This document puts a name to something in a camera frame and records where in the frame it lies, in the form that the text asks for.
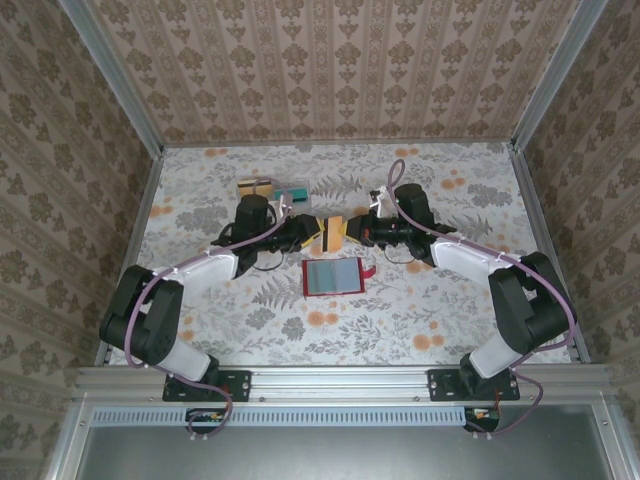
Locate tan card with black stripe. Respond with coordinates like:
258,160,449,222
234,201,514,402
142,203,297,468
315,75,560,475
236,177,274,198

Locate black wired connector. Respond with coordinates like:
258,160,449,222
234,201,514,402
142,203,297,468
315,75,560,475
185,407,234,441
462,405,501,434

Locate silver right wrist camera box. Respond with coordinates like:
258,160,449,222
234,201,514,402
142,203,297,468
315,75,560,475
368,185,396,214

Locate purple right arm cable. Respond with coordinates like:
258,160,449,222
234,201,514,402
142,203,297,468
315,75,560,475
388,158,581,442

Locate grey metal sheet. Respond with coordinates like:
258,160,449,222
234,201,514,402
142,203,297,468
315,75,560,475
74,424,619,480

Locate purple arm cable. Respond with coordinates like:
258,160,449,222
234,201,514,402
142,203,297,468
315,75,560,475
388,158,581,442
127,177,296,442

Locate aluminium frame post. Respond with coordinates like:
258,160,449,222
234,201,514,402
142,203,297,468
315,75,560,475
58,0,166,157
508,0,609,151

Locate yellow card with black stripe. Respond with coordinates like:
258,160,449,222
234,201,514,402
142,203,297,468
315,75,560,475
321,215,345,252

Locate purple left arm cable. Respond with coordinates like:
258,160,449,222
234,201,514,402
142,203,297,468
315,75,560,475
127,177,296,442

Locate red card holder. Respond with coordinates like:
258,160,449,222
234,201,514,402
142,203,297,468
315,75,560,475
301,257,377,299

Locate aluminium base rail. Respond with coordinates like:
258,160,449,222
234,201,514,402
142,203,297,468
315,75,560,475
74,364,612,404

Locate aluminium table end rail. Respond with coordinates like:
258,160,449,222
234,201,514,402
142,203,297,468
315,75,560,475
162,141,516,150

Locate white slotted cable duct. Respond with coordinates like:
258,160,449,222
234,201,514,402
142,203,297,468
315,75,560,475
92,405,501,427

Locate aluminium table side rail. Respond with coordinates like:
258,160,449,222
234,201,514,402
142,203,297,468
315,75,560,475
509,144,592,364
93,147,166,366

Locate teal card with dark stripe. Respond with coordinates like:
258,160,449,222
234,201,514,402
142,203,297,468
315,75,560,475
273,185,310,205

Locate clear plastic organizer box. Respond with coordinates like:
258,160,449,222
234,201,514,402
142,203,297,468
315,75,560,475
235,174,315,221

